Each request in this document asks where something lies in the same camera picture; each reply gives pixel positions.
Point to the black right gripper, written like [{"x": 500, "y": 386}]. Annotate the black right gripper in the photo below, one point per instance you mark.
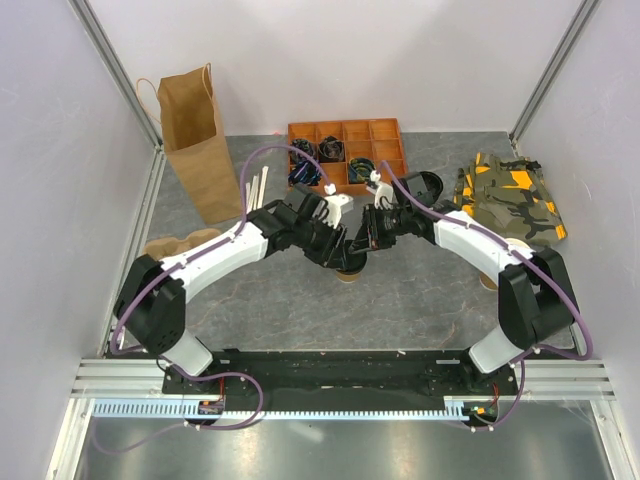
[{"x": 369, "y": 228}]

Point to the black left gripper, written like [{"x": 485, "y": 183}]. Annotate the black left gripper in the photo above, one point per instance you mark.
[{"x": 332, "y": 252}]

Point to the brown paper coffee cup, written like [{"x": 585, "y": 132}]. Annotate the brown paper coffee cup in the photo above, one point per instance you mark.
[{"x": 348, "y": 276}]

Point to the brown paper bag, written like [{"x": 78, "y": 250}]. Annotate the brown paper bag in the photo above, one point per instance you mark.
[{"x": 195, "y": 144}]

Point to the black plastic cup lid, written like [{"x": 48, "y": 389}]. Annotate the black plastic cup lid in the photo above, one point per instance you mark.
[{"x": 354, "y": 263}]

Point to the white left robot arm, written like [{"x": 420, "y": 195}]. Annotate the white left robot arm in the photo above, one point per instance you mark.
[{"x": 151, "y": 304}]

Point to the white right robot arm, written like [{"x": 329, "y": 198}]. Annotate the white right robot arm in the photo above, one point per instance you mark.
[{"x": 535, "y": 296}]

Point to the green yellow cup sleeve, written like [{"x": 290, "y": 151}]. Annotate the green yellow cup sleeve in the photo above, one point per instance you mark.
[{"x": 359, "y": 170}]

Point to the blue striped cup sleeve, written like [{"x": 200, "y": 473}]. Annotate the blue striped cup sleeve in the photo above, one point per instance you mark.
[{"x": 304, "y": 172}]

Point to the orange compartment tray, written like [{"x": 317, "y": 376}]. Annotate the orange compartment tray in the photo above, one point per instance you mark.
[{"x": 377, "y": 139}]

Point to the stack of black lids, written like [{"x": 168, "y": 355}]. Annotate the stack of black lids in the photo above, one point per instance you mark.
[{"x": 430, "y": 188}]

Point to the brown black cup sleeve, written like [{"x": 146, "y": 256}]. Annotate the brown black cup sleeve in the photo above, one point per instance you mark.
[{"x": 331, "y": 150}]

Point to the dark patterned cup sleeve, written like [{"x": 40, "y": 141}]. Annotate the dark patterned cup sleeve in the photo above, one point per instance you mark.
[{"x": 303, "y": 145}]

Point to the stack of paper cups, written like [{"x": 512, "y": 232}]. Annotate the stack of paper cups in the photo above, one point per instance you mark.
[{"x": 487, "y": 281}]

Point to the camouflage cloth bag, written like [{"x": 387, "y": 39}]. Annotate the camouflage cloth bag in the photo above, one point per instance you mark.
[{"x": 510, "y": 198}]

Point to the cardboard cup carrier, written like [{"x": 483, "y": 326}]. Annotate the cardboard cup carrier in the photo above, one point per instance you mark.
[{"x": 170, "y": 246}]

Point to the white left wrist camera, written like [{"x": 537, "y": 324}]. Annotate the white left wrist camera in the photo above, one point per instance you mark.
[{"x": 335, "y": 206}]

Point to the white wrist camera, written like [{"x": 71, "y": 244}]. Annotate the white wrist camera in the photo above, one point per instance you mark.
[
  {"x": 335, "y": 206},
  {"x": 383, "y": 192}
]

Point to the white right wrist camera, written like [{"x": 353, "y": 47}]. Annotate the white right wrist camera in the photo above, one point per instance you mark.
[{"x": 383, "y": 192}]

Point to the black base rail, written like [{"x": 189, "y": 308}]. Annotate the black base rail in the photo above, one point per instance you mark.
[{"x": 342, "y": 381}]

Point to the slotted cable duct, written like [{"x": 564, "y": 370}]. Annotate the slotted cable duct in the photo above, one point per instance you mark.
[{"x": 206, "y": 410}]

